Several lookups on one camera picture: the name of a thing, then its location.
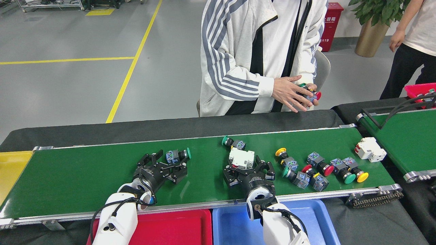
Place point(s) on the person's left hand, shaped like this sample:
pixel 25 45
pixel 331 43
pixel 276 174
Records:
pixel 315 87

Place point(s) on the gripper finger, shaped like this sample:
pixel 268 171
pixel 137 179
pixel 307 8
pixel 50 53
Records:
pixel 178 173
pixel 231 177
pixel 267 170
pixel 155 158

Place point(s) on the person's right hand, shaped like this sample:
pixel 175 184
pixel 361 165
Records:
pixel 396 40
pixel 286 92

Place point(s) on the gold plant pot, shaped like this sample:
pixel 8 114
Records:
pixel 371 39

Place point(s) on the red push button switch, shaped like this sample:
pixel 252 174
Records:
pixel 315 159

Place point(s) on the grey office chair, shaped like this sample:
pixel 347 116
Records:
pixel 323 64

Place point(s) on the person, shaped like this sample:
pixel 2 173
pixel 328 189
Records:
pixel 408 68
pixel 231 51

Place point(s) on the black guide bar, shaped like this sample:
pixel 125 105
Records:
pixel 372 119

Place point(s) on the blue plastic tray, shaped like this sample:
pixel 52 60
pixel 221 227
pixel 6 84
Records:
pixel 231 231

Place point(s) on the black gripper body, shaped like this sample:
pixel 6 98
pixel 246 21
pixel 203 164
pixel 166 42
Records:
pixel 151 177
pixel 255 180

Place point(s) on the yellow plastic tray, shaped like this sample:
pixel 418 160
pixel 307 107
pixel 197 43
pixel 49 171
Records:
pixel 13 170

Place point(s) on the long green conveyor belt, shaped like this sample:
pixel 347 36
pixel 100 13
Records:
pixel 85 170

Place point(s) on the red plastic tray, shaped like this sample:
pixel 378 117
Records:
pixel 177 228

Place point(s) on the white circuit breaker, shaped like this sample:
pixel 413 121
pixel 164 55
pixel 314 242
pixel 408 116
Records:
pixel 241 158
pixel 369 149

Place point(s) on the red fire extinguisher box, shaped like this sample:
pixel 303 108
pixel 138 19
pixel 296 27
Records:
pixel 330 27

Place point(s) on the metal equipment cart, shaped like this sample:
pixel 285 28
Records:
pixel 47 4

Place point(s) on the short green conveyor belt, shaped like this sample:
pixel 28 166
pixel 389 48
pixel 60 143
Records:
pixel 408 143

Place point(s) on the red parts bin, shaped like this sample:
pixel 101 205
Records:
pixel 414 89

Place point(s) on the green leafy plant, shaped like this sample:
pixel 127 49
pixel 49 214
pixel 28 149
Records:
pixel 378 10

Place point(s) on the dark machine base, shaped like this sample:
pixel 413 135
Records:
pixel 104 3

